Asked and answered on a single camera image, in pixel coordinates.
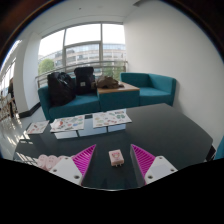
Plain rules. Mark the teal sofa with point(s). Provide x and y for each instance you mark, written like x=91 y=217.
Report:
x=158 y=91
x=78 y=105

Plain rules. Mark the black backpack with label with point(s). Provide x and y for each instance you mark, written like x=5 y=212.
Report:
x=85 y=80

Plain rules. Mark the pink power strip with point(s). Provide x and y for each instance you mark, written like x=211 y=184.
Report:
x=50 y=161

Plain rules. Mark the metal window railing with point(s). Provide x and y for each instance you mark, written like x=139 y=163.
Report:
x=66 y=66

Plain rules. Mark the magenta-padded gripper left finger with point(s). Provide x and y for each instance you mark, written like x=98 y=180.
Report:
x=81 y=160

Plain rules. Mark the wood-topped teal side table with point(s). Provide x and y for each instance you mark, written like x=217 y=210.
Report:
x=118 y=99

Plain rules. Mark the teal chair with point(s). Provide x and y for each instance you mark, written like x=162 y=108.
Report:
x=220 y=148

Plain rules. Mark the glossy black backpack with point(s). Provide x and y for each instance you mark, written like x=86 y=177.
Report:
x=60 y=88

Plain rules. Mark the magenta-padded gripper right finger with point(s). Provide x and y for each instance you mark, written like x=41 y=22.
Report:
x=145 y=160

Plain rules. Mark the person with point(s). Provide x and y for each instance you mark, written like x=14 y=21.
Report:
x=11 y=95

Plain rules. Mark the brown bag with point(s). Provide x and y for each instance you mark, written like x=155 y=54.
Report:
x=108 y=81

